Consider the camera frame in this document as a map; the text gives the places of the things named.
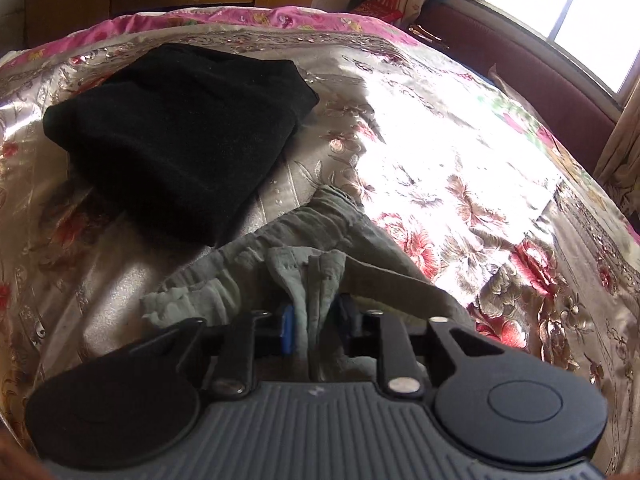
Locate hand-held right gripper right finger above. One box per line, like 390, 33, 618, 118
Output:
339, 294, 505, 399

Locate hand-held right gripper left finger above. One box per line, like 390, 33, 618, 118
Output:
165, 305, 297, 401

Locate green pants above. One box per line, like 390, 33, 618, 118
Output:
140, 184, 475, 386

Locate black folded pants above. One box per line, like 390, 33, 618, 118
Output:
42, 42, 321, 249

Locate floral satin bedspread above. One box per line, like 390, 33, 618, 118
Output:
0, 5, 640, 480

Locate maroon window bench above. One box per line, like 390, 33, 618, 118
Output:
414, 0, 622, 177

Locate red bag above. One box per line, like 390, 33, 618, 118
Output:
349, 0, 405, 25

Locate wooden side cabinet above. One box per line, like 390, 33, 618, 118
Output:
24, 0, 326, 47

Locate window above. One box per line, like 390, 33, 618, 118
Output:
467, 0, 640, 107

